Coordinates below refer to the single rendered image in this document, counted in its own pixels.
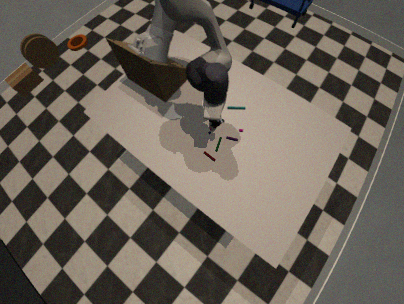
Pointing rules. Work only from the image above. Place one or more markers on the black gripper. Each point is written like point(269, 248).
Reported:
point(213, 124)

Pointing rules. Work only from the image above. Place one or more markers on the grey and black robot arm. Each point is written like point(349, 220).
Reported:
point(209, 72)

